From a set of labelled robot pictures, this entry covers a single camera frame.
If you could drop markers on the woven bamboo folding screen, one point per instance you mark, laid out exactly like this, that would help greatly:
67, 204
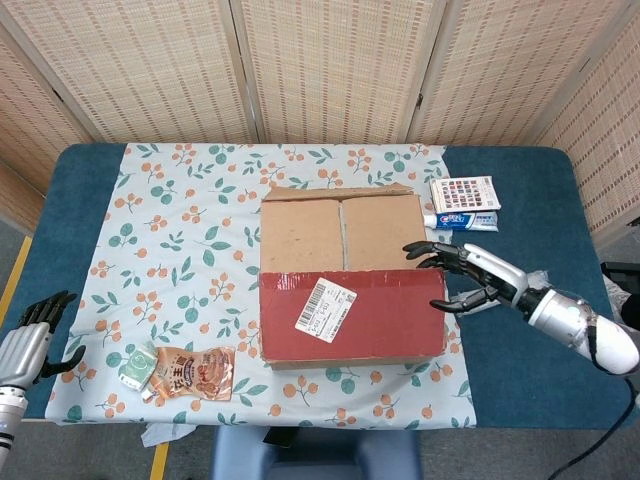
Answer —
150, 65

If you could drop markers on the crumpled white paper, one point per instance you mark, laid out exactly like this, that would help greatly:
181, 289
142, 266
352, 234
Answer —
160, 432

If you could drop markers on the small green white packet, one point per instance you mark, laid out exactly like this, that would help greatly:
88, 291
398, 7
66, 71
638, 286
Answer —
136, 365

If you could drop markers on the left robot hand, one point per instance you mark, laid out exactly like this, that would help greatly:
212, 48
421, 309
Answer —
22, 355

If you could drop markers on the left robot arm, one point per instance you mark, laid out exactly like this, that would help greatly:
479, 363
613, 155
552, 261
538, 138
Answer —
9, 410

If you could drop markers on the black object beside table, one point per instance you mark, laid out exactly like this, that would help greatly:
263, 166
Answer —
622, 295

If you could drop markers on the blue white toothpaste box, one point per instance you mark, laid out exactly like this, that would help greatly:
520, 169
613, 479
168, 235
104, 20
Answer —
465, 221

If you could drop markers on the orange peanut butter pouch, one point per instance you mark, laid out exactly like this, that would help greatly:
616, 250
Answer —
200, 375

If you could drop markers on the brown and red cardboard box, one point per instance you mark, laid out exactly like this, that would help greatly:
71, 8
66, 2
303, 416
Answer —
300, 235

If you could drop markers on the white shipping label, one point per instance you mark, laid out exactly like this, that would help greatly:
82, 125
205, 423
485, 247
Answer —
325, 310

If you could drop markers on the blue grey stool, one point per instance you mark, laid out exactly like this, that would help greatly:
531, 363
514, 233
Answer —
310, 455

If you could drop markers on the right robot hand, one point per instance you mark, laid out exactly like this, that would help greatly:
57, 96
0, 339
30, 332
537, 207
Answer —
492, 272

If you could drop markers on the floral white tablecloth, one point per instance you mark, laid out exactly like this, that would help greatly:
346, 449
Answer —
175, 225

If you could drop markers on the white box with picture grid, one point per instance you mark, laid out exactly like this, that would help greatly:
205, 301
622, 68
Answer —
465, 195

